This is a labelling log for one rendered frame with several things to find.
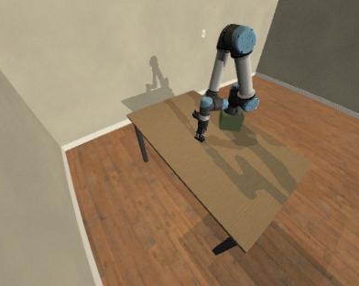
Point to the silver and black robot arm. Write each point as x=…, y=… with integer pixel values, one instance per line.
x=233, y=38

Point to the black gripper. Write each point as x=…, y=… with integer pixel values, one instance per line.
x=202, y=123

